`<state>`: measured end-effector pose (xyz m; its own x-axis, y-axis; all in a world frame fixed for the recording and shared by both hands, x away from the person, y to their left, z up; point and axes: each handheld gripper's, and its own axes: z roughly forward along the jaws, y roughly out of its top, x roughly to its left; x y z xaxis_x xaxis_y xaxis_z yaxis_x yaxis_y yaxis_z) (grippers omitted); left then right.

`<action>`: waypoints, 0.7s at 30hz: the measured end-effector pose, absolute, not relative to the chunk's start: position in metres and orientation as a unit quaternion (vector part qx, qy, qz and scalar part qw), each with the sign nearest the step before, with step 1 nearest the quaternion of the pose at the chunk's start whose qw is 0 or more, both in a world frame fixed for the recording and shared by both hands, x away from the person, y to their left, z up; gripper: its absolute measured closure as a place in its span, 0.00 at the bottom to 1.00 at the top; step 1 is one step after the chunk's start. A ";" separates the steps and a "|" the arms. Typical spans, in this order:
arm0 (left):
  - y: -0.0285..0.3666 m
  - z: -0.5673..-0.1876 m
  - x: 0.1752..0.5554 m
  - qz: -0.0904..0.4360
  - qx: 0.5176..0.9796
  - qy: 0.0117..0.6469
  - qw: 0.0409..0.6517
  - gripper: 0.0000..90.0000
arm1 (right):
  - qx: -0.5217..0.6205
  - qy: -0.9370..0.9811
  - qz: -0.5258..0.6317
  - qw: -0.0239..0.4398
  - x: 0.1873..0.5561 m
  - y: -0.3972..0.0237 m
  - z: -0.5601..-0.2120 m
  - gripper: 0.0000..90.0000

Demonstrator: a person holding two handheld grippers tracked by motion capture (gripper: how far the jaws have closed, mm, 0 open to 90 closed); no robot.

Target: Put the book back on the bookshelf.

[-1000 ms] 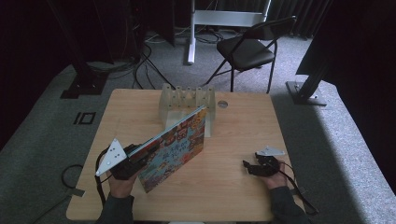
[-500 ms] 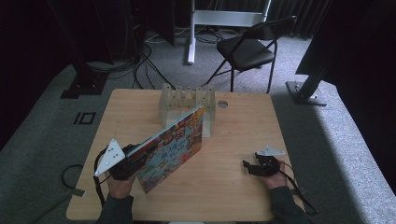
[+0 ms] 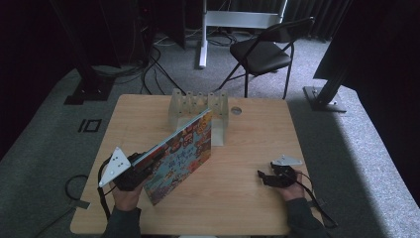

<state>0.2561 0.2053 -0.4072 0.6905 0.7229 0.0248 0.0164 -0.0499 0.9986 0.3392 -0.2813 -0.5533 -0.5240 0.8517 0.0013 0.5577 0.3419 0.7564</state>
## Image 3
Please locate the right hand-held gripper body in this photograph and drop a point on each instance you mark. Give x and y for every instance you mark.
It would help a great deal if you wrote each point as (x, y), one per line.
(284, 177)

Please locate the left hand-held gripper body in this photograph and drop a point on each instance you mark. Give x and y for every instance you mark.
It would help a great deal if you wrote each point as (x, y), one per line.
(122, 172)

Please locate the colourful picture book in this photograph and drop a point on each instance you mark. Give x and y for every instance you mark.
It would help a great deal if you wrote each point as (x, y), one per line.
(183, 155)

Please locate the clear acrylic book rack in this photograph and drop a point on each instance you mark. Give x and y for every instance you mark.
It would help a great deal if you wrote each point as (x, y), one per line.
(219, 112)

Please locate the person's right hand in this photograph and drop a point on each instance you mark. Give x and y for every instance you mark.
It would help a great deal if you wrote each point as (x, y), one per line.
(294, 191)

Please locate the person's left hand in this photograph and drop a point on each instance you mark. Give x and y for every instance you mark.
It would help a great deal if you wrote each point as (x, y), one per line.
(127, 198)

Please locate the grey tape strip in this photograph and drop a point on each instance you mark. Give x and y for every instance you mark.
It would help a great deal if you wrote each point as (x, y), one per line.
(82, 204)

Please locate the black stand with square base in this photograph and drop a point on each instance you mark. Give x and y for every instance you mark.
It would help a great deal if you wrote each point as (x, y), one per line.
(89, 89)

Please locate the black stand with grey base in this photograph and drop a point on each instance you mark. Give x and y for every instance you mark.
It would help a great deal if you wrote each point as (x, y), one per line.
(325, 97)

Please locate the black folding chair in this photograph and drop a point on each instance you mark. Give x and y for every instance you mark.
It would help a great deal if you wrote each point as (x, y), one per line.
(261, 56)

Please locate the dark curtain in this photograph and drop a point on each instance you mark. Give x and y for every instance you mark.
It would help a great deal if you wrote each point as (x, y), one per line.
(317, 16)

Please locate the white metal desk frame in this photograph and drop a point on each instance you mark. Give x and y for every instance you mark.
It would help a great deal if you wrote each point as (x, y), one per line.
(231, 19)

